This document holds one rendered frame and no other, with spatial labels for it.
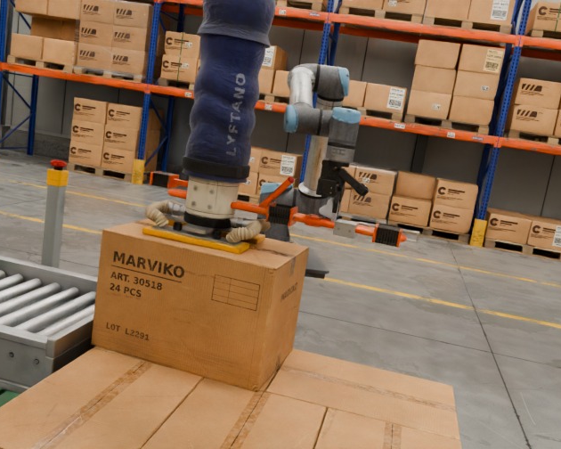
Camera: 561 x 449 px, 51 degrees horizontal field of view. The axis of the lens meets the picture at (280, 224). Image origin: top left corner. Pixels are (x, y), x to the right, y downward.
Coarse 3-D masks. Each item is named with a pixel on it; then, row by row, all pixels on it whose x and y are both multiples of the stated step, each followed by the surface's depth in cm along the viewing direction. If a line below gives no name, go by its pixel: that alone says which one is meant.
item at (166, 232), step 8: (176, 224) 192; (144, 232) 191; (152, 232) 191; (160, 232) 190; (168, 232) 191; (176, 232) 190; (184, 232) 192; (192, 232) 194; (216, 232) 189; (176, 240) 189; (184, 240) 188; (192, 240) 187; (200, 240) 187; (208, 240) 188; (216, 240) 188; (224, 240) 190; (216, 248) 186; (224, 248) 185; (232, 248) 184; (240, 248) 185; (248, 248) 193
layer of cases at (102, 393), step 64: (64, 384) 168; (128, 384) 174; (192, 384) 180; (320, 384) 194; (384, 384) 202; (0, 448) 135; (64, 448) 139; (128, 448) 143; (192, 448) 147; (256, 448) 151; (320, 448) 156; (384, 448) 161; (448, 448) 166
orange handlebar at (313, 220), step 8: (176, 184) 229; (184, 184) 228; (168, 192) 200; (176, 192) 199; (184, 192) 199; (240, 208) 194; (248, 208) 193; (256, 208) 193; (264, 208) 193; (296, 216) 190; (304, 216) 190; (312, 216) 189; (320, 216) 191; (312, 224) 189; (320, 224) 188; (328, 224) 187; (360, 232) 185; (368, 232) 185
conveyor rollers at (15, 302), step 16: (0, 272) 255; (0, 288) 241; (16, 288) 239; (32, 288) 247; (48, 288) 245; (0, 304) 219; (16, 304) 224; (32, 304) 224; (48, 304) 229; (64, 304) 229; (80, 304) 235; (0, 320) 205; (16, 320) 211; (32, 320) 209; (48, 320) 215; (64, 320) 213; (80, 320) 219; (48, 336) 200
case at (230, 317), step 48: (144, 240) 186; (96, 288) 194; (144, 288) 189; (192, 288) 184; (240, 288) 179; (288, 288) 193; (96, 336) 196; (144, 336) 191; (192, 336) 186; (240, 336) 181; (288, 336) 207; (240, 384) 183
